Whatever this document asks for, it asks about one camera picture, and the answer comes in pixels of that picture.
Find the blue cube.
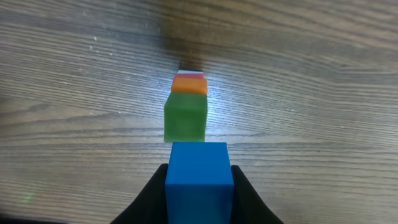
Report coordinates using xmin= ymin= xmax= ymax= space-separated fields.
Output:
xmin=164 ymin=141 xmax=235 ymax=224

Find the green cube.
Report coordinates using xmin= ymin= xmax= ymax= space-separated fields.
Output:
xmin=163 ymin=91 xmax=208 ymax=143

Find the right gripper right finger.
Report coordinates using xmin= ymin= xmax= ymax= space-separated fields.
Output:
xmin=230 ymin=164 xmax=285 ymax=224

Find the orange cube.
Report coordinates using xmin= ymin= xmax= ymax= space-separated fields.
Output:
xmin=170 ymin=77 xmax=208 ymax=96

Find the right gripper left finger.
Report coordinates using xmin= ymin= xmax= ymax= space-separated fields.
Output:
xmin=109 ymin=163 xmax=170 ymax=224

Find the red cube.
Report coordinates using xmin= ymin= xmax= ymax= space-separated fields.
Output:
xmin=173 ymin=72 xmax=205 ymax=80

